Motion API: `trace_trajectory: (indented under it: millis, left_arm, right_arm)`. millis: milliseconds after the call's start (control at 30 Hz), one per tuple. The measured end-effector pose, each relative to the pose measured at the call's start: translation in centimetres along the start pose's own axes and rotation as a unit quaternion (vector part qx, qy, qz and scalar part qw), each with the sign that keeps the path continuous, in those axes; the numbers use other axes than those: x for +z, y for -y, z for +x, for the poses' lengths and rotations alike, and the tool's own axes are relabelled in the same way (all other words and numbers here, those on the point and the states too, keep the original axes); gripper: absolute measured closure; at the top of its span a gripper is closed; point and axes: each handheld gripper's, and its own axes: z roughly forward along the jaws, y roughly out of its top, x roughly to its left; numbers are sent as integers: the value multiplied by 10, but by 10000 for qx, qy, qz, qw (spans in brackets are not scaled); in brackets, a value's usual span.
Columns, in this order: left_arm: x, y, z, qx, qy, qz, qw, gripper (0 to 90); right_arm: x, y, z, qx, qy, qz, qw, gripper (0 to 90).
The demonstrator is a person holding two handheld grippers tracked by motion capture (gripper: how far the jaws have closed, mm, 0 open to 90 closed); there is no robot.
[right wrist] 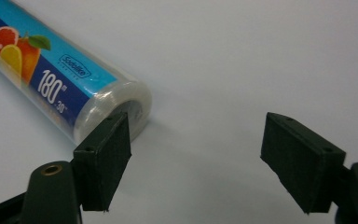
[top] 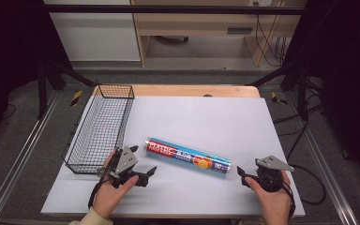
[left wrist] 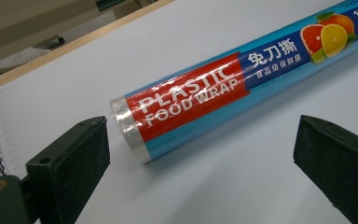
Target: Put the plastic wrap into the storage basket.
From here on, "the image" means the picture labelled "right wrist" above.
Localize plastic wrap roll blue label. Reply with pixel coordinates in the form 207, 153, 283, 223
0, 0, 153, 147

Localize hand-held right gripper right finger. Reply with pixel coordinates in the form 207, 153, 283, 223
259, 111, 347, 215

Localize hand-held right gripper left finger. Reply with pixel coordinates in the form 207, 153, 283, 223
72, 111, 132, 213

